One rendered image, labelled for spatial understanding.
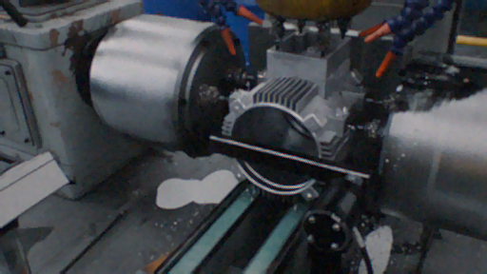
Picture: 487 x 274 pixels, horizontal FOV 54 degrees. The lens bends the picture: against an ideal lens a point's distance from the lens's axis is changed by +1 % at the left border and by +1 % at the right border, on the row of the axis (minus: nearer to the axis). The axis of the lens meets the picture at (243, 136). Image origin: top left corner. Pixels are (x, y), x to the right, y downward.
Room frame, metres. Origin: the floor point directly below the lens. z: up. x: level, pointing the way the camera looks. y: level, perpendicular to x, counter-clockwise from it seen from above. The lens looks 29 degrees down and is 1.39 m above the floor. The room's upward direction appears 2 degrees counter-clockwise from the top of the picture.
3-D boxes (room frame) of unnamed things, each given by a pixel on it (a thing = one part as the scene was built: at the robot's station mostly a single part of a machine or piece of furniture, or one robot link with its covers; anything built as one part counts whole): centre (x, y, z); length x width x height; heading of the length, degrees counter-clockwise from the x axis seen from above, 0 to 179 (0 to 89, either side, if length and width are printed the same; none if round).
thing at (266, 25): (0.85, -0.17, 0.97); 0.30 x 0.11 x 0.34; 61
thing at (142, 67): (0.87, 0.17, 1.04); 0.37 x 0.25 x 0.25; 61
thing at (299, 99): (0.72, -0.09, 1.02); 0.20 x 0.19 x 0.19; 151
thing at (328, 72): (0.75, -0.11, 1.11); 0.12 x 0.11 x 0.07; 151
